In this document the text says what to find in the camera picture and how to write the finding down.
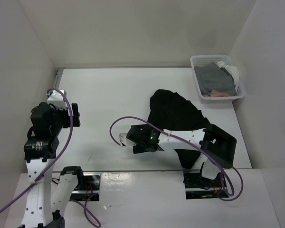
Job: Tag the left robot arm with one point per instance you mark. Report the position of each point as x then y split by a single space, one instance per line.
43 209

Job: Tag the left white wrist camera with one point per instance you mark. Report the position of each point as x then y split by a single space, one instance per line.
55 98

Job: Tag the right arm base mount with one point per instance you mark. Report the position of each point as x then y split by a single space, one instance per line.
198 187

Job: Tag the pink cloth in basket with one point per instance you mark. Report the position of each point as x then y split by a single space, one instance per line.
215 93

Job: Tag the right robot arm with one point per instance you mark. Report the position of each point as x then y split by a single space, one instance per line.
212 140

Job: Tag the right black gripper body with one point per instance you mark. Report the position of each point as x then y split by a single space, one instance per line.
139 148

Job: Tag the black pleated skirt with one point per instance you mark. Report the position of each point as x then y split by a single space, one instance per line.
171 111

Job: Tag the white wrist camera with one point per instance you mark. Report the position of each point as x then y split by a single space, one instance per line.
124 141
55 98

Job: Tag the white cloth in basket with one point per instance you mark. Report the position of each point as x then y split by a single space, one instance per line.
233 70

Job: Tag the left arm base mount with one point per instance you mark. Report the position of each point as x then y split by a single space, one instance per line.
90 188

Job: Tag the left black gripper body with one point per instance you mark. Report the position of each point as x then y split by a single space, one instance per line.
63 118

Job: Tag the grey skirt in basket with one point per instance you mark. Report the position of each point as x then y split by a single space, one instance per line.
212 77

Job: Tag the white plastic basket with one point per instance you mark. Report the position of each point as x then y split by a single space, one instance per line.
201 61

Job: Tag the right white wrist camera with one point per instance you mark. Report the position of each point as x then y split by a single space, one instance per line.
124 141

